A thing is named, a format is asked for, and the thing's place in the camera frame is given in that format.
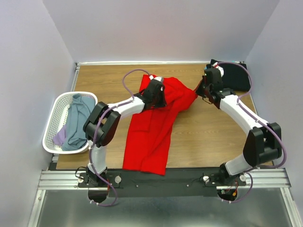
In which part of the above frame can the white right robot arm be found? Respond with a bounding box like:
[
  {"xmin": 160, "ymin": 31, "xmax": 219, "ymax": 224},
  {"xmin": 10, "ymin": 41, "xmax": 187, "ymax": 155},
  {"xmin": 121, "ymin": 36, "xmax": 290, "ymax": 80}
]
[{"xmin": 196, "ymin": 68, "xmax": 283, "ymax": 185}]

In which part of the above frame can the red t shirt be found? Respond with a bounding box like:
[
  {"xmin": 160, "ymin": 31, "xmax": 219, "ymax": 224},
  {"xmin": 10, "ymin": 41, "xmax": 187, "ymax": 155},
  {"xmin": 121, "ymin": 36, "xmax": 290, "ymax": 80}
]
[{"xmin": 123, "ymin": 77, "xmax": 197, "ymax": 175}]

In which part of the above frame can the grey blue t shirt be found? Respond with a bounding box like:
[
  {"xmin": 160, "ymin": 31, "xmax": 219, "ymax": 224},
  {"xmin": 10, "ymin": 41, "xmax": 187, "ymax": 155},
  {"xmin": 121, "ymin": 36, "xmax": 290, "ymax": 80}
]
[{"xmin": 62, "ymin": 93, "xmax": 95, "ymax": 151}]

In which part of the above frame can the black folded t shirt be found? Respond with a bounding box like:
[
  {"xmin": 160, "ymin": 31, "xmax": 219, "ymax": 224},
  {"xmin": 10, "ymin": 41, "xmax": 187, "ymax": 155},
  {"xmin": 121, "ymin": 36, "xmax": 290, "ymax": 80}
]
[{"xmin": 206, "ymin": 59, "xmax": 250, "ymax": 92}]

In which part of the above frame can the aluminium frame rail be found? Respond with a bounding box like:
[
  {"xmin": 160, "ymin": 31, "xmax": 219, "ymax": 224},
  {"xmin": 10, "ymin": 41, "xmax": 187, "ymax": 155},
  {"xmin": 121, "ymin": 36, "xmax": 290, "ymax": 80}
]
[{"xmin": 38, "ymin": 169, "xmax": 291, "ymax": 190}]

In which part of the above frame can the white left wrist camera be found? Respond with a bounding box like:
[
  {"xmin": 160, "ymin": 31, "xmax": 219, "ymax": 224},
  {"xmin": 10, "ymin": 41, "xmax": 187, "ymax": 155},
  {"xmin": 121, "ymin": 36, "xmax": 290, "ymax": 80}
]
[{"xmin": 149, "ymin": 75, "xmax": 164, "ymax": 83}]

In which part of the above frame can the lavender t shirt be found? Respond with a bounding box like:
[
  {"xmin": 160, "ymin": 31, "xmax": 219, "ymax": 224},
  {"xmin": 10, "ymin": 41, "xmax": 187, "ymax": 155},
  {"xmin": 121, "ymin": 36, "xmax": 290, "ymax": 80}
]
[{"xmin": 53, "ymin": 124, "xmax": 67, "ymax": 147}]

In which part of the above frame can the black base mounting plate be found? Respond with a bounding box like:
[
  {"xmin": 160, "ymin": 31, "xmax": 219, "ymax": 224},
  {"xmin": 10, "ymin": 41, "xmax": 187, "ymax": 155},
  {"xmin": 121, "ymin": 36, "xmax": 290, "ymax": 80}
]
[{"xmin": 75, "ymin": 167, "xmax": 246, "ymax": 202}]

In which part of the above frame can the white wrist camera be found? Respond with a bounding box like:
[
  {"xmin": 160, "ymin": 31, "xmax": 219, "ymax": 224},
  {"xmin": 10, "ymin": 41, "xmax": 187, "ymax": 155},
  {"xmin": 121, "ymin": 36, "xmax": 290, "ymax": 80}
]
[
  {"xmin": 149, "ymin": 75, "xmax": 164, "ymax": 83},
  {"xmin": 212, "ymin": 62, "xmax": 224, "ymax": 77}
]

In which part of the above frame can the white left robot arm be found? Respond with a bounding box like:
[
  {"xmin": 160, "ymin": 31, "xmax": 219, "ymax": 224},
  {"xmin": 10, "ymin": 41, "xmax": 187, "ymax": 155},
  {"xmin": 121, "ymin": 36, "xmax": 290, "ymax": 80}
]
[{"xmin": 83, "ymin": 77, "xmax": 166, "ymax": 187}]

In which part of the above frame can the white laundry basket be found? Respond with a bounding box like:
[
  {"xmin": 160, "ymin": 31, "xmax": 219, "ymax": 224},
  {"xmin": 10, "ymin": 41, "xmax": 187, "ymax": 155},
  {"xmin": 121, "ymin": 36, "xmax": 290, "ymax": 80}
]
[{"xmin": 42, "ymin": 91, "xmax": 98, "ymax": 154}]

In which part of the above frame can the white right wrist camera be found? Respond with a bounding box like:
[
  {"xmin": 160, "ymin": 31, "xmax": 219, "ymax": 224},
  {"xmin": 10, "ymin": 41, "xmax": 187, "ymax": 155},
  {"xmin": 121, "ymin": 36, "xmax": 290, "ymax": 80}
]
[{"xmin": 212, "ymin": 62, "xmax": 224, "ymax": 77}]

